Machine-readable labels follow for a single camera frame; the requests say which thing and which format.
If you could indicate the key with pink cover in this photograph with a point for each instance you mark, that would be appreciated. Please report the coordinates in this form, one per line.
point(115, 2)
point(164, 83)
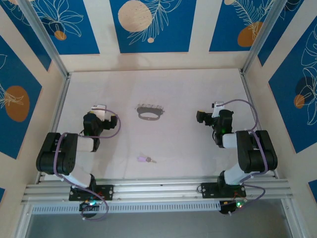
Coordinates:
point(143, 158)

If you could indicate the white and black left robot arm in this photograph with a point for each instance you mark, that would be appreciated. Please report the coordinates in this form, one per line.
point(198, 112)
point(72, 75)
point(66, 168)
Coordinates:
point(57, 153)

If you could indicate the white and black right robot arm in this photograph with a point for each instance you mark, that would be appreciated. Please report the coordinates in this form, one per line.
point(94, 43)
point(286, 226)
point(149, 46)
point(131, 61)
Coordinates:
point(257, 153)

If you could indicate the small controller board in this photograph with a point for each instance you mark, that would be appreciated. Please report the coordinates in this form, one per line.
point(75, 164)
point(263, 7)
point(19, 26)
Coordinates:
point(89, 204)
point(230, 205)

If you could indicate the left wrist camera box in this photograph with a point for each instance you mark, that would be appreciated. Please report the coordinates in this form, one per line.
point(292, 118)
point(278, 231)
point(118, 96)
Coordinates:
point(99, 112)

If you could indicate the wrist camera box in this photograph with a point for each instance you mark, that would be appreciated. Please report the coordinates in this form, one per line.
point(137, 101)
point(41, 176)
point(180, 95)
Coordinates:
point(218, 109)
point(99, 112)

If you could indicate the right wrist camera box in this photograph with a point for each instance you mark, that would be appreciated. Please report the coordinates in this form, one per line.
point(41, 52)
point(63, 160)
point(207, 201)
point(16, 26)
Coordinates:
point(218, 109)

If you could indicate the aluminium side rail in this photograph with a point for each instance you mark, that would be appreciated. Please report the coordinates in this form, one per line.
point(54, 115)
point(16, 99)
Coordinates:
point(246, 86)
point(62, 99)

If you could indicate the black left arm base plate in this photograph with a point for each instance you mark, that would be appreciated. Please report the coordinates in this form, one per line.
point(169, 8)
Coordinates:
point(107, 192)

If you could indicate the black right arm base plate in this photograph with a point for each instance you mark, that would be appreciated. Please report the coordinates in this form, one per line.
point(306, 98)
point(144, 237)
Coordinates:
point(206, 191)

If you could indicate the long aluminium frame rail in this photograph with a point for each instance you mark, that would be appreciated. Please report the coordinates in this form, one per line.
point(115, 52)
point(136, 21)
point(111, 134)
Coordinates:
point(158, 191)

